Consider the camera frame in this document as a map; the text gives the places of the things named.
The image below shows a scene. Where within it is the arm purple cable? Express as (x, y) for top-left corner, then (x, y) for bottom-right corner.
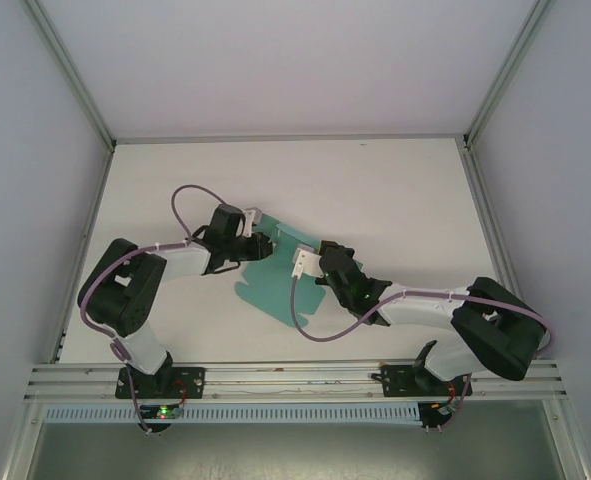
(77, 184), (226, 436)
(291, 277), (556, 434)

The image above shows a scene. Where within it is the teal cardboard box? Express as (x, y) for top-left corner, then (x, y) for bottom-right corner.
(233, 212), (361, 329)

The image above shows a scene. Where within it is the white slotted cable duct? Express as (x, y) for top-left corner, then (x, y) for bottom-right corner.
(42, 402), (421, 425)

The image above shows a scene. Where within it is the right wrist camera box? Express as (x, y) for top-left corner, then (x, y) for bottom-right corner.
(290, 244), (322, 279)

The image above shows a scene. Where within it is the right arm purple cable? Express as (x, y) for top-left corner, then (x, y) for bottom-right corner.
(291, 277), (556, 434)

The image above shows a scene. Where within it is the aluminium frame corner post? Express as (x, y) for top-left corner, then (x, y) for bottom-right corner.
(462, 0), (559, 151)
(23, 0), (117, 151)

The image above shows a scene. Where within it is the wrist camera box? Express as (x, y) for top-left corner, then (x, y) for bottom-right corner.
(243, 206), (263, 238)
(290, 244), (322, 279)

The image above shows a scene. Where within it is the circuit board with green light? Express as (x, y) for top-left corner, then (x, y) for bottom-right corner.
(142, 405), (184, 420)

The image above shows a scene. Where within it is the aluminium mounting rail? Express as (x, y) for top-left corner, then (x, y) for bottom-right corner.
(23, 358), (569, 404)

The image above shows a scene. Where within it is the aluminium table side profile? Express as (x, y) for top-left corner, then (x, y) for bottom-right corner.
(49, 144), (116, 364)
(460, 144), (524, 311)

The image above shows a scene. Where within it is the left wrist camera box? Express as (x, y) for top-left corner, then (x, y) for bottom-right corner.
(243, 206), (263, 238)

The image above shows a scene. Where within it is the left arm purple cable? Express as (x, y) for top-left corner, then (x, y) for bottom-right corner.
(77, 184), (226, 436)

